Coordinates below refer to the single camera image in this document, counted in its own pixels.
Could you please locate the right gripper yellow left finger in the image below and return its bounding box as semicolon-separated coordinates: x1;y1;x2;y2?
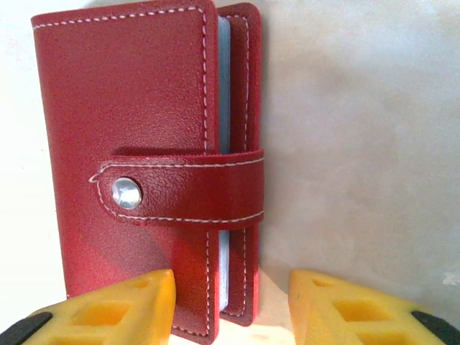
0;267;178;345

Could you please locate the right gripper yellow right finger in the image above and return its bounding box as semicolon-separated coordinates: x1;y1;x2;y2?
288;268;460;345

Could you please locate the red leather card holder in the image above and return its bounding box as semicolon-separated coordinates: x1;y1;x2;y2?
30;0;266;345

